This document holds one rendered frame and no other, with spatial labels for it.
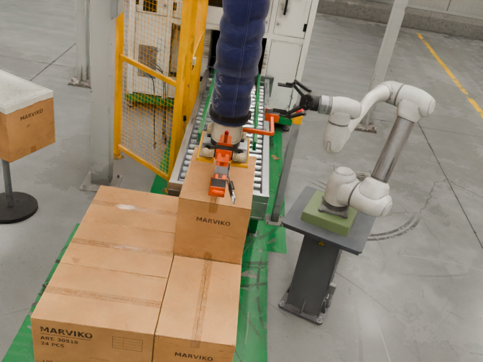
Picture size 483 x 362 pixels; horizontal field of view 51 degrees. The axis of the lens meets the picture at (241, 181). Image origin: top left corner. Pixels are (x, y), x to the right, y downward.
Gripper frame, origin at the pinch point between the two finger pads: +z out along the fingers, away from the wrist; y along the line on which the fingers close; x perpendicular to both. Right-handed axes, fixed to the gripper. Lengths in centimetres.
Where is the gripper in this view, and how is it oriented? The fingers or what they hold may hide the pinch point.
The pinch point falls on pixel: (277, 97)
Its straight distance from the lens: 253.6
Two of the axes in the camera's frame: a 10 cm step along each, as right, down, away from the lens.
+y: -1.5, 8.4, 5.2
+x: 0.4, -5.2, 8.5
